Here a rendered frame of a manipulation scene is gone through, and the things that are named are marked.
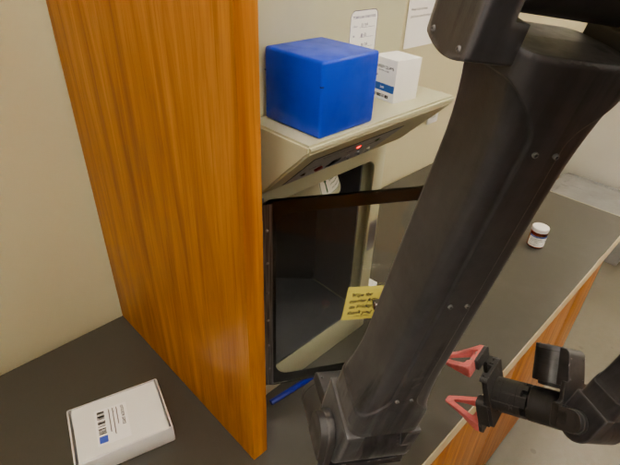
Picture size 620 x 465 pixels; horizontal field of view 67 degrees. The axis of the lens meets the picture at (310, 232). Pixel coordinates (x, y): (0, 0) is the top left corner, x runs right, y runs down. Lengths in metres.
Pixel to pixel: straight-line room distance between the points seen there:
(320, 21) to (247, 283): 0.36
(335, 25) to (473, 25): 0.51
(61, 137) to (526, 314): 1.10
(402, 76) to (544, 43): 0.49
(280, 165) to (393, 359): 0.33
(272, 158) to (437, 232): 0.36
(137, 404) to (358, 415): 0.63
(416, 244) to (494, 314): 0.97
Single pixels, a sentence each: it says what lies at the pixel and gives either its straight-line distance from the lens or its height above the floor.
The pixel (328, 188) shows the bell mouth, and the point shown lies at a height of 1.34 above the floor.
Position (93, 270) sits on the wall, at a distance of 1.14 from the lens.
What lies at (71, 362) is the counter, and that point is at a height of 0.94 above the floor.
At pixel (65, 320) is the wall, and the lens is 1.19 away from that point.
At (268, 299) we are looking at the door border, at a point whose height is 1.21.
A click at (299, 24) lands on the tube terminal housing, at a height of 1.62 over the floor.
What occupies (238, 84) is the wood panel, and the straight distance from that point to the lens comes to 0.49.
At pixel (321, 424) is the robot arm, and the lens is 0.44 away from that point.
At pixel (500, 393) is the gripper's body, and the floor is 1.09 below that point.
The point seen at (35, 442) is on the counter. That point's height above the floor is 0.94.
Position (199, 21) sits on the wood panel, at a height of 1.64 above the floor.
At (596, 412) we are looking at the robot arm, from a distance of 0.80.
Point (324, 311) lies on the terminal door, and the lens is 0.83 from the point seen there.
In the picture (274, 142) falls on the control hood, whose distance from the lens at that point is 0.60.
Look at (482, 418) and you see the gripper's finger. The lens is 0.91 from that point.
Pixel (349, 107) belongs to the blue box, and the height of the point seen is 1.54.
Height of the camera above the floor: 1.72
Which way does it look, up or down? 33 degrees down
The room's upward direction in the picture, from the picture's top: 3 degrees clockwise
